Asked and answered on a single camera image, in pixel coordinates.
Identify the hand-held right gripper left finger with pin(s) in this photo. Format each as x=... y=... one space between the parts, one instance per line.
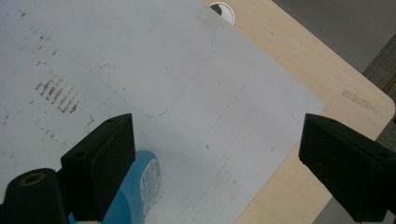
x=102 y=168

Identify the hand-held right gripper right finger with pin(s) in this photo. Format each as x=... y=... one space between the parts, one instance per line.
x=348 y=174

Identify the blue bottle with white cap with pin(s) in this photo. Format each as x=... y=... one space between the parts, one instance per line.
x=130 y=193

